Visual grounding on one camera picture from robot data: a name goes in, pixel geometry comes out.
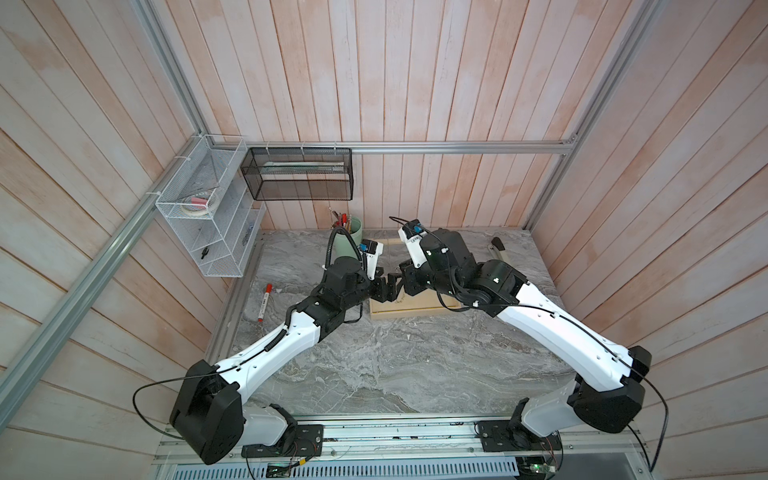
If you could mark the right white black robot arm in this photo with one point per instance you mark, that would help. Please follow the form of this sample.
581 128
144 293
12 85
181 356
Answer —
606 392

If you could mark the green pen cup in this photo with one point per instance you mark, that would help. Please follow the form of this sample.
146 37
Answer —
342 246

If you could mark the black mesh wall basket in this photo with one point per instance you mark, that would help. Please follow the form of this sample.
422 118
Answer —
299 174

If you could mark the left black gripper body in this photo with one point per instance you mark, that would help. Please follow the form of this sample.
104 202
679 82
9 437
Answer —
369 289

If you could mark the red white marker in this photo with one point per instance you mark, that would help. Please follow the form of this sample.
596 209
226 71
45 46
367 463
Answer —
264 303

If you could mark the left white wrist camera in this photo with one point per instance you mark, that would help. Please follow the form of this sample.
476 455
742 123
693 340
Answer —
371 251

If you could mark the pens in cup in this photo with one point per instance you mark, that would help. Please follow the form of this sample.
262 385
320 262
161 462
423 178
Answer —
340 220

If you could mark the grey black stapler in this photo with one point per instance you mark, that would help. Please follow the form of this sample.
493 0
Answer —
499 250

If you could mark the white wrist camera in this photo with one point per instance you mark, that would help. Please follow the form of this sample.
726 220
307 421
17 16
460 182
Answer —
411 233
371 251

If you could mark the wooden jewelry display stand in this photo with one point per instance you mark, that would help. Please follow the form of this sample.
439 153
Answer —
424 304

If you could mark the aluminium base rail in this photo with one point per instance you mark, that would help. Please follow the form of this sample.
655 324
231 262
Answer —
416 446

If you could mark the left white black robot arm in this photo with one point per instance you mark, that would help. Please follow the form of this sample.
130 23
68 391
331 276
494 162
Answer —
209 411

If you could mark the white wire shelf rack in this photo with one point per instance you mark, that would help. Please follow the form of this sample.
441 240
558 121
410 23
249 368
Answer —
221 243

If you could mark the tape roll on shelf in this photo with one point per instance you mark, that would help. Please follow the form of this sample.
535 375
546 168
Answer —
197 206

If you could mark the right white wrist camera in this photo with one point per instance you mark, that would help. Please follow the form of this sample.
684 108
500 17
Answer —
411 233

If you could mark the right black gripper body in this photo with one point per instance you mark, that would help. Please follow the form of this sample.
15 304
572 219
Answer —
424 281

